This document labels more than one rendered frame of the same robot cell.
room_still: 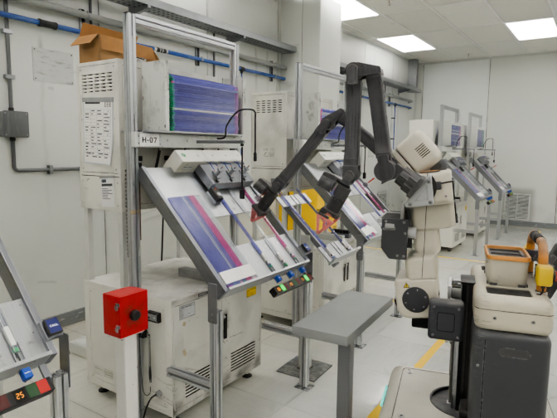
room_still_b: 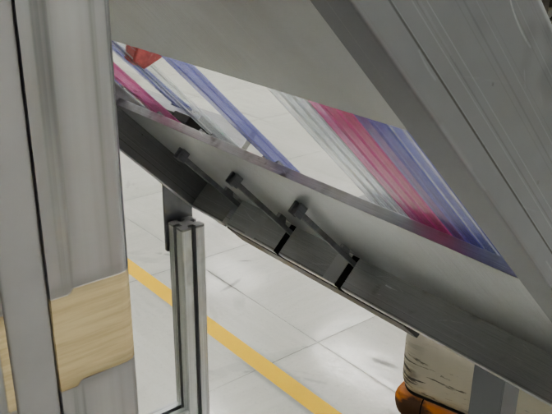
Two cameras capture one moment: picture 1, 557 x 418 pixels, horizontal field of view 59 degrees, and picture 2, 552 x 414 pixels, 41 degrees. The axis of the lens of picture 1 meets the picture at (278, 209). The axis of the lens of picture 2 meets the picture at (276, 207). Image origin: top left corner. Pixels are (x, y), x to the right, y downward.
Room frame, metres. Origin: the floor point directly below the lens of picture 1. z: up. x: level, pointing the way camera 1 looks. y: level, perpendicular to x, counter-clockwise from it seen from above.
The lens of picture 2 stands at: (2.18, 0.77, 1.09)
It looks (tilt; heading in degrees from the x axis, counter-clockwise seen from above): 22 degrees down; 287
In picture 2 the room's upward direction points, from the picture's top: 1 degrees clockwise
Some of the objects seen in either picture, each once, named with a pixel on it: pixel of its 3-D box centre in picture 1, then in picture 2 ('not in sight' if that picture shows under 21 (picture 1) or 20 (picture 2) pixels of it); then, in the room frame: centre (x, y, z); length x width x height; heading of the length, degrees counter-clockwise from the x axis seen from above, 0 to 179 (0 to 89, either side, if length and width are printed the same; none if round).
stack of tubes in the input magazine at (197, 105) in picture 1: (199, 106); not in sight; (2.61, 0.42, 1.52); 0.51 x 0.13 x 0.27; 146
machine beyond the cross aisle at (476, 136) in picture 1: (466, 173); not in sight; (7.99, -3.03, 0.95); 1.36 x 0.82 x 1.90; 56
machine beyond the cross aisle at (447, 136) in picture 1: (438, 177); not in sight; (6.79, -2.21, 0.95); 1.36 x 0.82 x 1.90; 56
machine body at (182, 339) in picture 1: (176, 329); not in sight; (2.63, 0.55, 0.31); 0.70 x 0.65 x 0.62; 146
